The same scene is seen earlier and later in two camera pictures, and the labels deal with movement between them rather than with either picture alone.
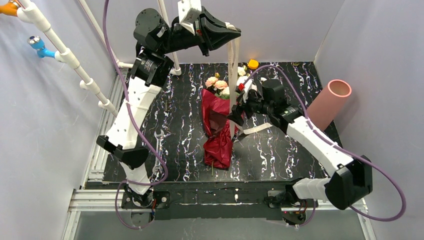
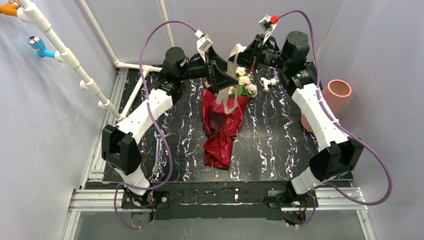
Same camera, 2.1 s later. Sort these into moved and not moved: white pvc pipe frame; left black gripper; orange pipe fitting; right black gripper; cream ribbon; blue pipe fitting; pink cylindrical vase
Moved: right black gripper; left black gripper; cream ribbon
Not moved: orange pipe fitting; white pvc pipe frame; blue pipe fitting; pink cylindrical vase
